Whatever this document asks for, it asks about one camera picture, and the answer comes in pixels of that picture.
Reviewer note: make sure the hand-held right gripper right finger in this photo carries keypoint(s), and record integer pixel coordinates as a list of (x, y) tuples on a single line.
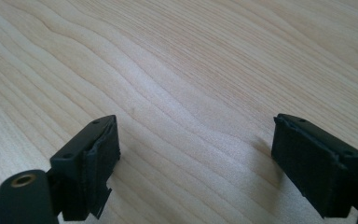
[(310, 165)]

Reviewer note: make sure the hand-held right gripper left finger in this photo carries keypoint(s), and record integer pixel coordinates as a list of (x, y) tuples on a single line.
[(74, 174)]

